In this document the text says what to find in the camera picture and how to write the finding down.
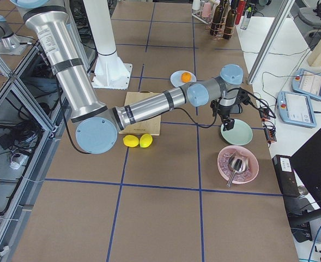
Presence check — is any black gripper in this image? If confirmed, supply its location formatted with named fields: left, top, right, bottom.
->
left=219, top=105, right=234, bottom=129

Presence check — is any orange mandarin fruit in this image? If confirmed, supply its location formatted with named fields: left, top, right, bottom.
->
left=180, top=72, right=192, bottom=83

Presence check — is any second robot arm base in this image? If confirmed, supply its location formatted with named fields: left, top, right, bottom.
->
left=0, top=15, right=27, bottom=55

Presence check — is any light green plate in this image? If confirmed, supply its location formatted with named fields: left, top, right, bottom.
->
left=221, top=119, right=253, bottom=146

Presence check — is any light blue plate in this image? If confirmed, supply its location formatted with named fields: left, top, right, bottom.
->
left=170, top=70, right=197, bottom=87

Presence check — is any pink bowl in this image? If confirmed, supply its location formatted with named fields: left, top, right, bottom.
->
left=217, top=146, right=259, bottom=187

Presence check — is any orange black connector strip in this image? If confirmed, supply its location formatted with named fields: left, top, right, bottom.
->
left=259, top=108, right=277, bottom=145

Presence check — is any metal scoop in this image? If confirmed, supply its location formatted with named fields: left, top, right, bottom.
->
left=226, top=152, right=249, bottom=187

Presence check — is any blue teach pendant near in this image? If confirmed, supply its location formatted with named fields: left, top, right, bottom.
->
left=277, top=91, right=317, bottom=128

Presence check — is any blue teach pendant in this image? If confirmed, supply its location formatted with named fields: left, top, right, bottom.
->
left=292, top=68, right=321, bottom=101
left=277, top=91, right=317, bottom=128

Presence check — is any bamboo cutting board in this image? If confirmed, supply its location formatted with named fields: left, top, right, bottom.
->
left=118, top=91, right=161, bottom=136

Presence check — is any black desktop computer box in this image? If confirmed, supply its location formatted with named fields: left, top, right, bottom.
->
left=272, top=154, right=299, bottom=198

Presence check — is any yellow lemon upper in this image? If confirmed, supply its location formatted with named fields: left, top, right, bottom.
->
left=139, top=133, right=153, bottom=148

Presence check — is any yellow lemon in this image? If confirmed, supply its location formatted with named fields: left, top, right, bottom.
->
left=139, top=133, right=153, bottom=148
left=123, top=135, right=139, bottom=147

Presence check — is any blue teach pendant far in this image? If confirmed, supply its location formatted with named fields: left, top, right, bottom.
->
left=292, top=68, right=321, bottom=101

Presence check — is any black computer monitor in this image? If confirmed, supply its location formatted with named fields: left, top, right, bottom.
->
left=290, top=128, right=321, bottom=207

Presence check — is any yellow lemon lower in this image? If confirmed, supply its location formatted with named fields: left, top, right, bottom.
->
left=123, top=135, right=139, bottom=147

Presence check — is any dark wine bottle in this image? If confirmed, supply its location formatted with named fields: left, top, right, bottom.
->
left=223, top=0, right=239, bottom=40
left=209, top=1, right=224, bottom=35

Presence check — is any clear water bottle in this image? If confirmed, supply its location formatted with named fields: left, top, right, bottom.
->
left=240, top=7, right=252, bottom=30

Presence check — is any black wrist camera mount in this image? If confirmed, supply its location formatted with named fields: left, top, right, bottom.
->
left=235, top=88, right=251, bottom=105

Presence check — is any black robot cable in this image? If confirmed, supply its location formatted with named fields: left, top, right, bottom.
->
left=173, top=91, right=267, bottom=129

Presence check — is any copper wire bottle rack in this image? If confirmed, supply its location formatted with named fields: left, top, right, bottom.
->
left=210, top=16, right=235, bottom=40

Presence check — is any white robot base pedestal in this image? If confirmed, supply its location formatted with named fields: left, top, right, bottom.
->
left=83, top=0, right=132, bottom=90

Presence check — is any aluminium frame post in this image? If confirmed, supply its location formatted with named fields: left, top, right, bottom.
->
left=247, top=0, right=295, bottom=85

